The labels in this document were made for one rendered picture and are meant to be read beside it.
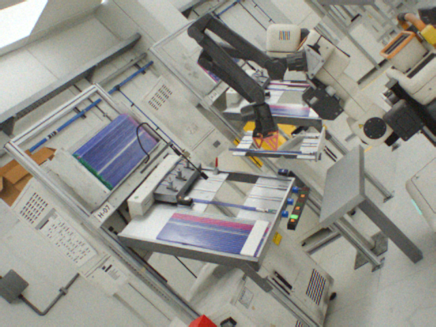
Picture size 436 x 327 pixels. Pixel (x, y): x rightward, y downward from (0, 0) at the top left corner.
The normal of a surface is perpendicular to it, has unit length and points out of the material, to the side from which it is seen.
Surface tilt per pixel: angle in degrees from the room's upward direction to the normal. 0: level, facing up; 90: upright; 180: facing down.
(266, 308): 90
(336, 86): 90
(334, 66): 90
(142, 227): 45
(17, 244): 90
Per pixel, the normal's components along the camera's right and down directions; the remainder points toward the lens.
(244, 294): 0.60, -0.53
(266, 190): -0.08, -0.86
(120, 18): -0.35, 0.50
